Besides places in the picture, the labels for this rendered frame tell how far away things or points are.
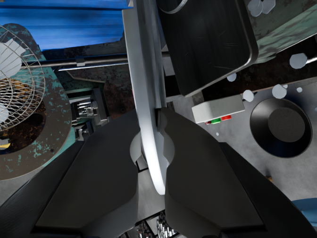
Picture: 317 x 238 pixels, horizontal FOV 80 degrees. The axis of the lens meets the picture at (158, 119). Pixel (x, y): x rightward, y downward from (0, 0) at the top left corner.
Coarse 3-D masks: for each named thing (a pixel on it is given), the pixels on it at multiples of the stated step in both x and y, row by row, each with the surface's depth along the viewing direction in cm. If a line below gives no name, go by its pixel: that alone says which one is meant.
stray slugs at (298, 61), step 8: (256, 0) 30; (264, 0) 29; (272, 0) 28; (248, 8) 31; (256, 8) 30; (264, 8) 29; (256, 16) 30; (296, 56) 27; (304, 56) 26; (296, 64) 27; (304, 64) 26; (232, 80) 37; (280, 88) 30; (248, 96) 35; (280, 96) 30
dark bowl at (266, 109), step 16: (256, 112) 102; (272, 112) 100; (288, 112) 92; (304, 112) 80; (256, 128) 105; (272, 128) 102; (288, 128) 94; (304, 128) 88; (272, 144) 100; (288, 144) 95; (304, 144) 85
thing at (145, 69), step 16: (144, 0) 12; (128, 16) 9; (128, 32) 9; (144, 32) 10; (128, 48) 9; (144, 48) 10; (160, 48) 33; (144, 64) 9; (160, 64) 29; (144, 80) 10; (160, 80) 29; (144, 96) 10; (160, 96) 28; (144, 112) 10; (144, 128) 10; (144, 144) 11; (160, 144) 14; (160, 160) 13; (160, 176) 13; (160, 192) 16
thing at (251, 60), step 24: (168, 0) 27; (192, 0) 24; (216, 0) 20; (240, 0) 19; (168, 24) 29; (192, 24) 25; (216, 24) 21; (240, 24) 19; (168, 48) 31; (192, 48) 26; (216, 48) 22; (240, 48) 19; (192, 72) 27; (216, 72) 23
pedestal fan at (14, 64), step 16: (0, 48) 77; (16, 48) 80; (0, 64) 81; (16, 64) 85; (32, 64) 93; (48, 64) 96; (64, 64) 100; (80, 64) 103; (32, 80) 93; (16, 96) 95; (0, 112) 87; (32, 112) 101; (0, 128) 97
